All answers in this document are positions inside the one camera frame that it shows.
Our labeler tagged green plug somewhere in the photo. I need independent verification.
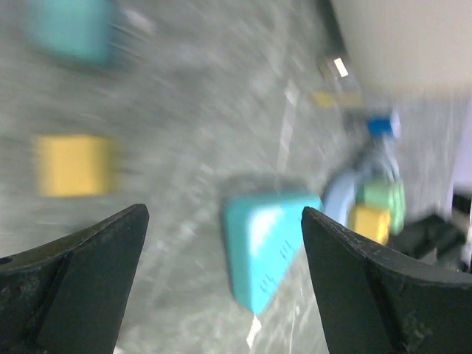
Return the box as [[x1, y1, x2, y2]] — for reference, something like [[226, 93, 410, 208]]
[[362, 179, 406, 235]]

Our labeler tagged blue round socket board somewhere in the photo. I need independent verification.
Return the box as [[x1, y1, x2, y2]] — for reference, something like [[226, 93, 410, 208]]
[[322, 147, 400, 226]]

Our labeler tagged yellow plug block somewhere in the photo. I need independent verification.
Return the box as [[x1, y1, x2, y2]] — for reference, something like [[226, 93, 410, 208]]
[[35, 134, 118, 198]]

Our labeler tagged teal plug block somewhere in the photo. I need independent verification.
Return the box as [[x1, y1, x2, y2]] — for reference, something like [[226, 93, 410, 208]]
[[24, 0, 119, 65]]

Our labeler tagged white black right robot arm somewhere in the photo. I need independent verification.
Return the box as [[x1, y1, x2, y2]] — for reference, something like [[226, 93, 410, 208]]
[[388, 186, 471, 273]]

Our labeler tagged teal triangular socket board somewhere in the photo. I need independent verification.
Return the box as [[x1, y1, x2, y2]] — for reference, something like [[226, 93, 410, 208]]
[[222, 190, 322, 316]]

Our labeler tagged yellow marker pen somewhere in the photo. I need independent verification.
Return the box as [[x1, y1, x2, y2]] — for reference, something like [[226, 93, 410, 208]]
[[310, 91, 365, 108]]

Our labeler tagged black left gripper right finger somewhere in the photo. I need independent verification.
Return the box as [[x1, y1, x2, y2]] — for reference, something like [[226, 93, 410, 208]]
[[301, 207, 471, 353]]

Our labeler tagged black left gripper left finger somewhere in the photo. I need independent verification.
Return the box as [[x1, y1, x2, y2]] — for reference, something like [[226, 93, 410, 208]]
[[1, 204, 149, 354]]

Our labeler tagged round beige drawer cabinet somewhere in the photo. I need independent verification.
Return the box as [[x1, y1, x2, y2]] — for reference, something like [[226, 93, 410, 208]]
[[332, 1, 471, 97]]

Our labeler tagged yellow plug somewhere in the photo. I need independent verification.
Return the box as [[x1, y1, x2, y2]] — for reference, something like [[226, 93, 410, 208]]
[[348, 204, 391, 245]]

